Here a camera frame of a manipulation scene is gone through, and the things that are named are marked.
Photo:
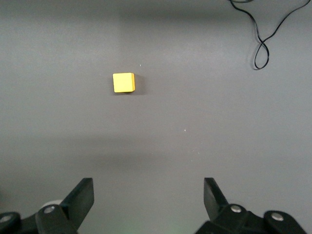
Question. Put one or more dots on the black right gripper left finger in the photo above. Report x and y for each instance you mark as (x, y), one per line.
(78, 202)

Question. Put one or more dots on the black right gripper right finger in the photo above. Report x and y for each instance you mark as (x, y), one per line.
(214, 200)

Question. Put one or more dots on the yellow cube block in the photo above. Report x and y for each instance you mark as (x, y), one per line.
(123, 83)

